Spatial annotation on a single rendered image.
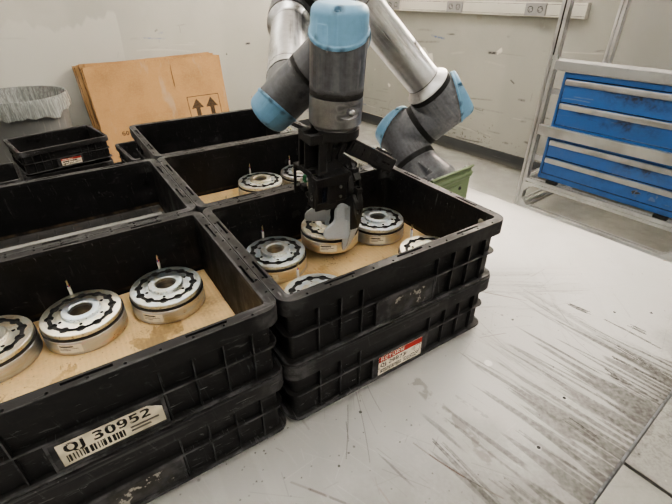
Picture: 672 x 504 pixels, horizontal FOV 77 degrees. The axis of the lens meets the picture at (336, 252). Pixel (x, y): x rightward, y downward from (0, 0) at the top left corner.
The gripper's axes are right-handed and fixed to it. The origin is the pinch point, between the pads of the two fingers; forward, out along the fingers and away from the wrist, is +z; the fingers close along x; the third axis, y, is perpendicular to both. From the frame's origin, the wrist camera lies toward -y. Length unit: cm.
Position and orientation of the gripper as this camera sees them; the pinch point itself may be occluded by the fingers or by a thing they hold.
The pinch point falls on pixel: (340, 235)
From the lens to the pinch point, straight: 74.2
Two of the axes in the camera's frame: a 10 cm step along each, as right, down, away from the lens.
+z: -0.4, 8.0, 6.0
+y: -8.5, 2.9, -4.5
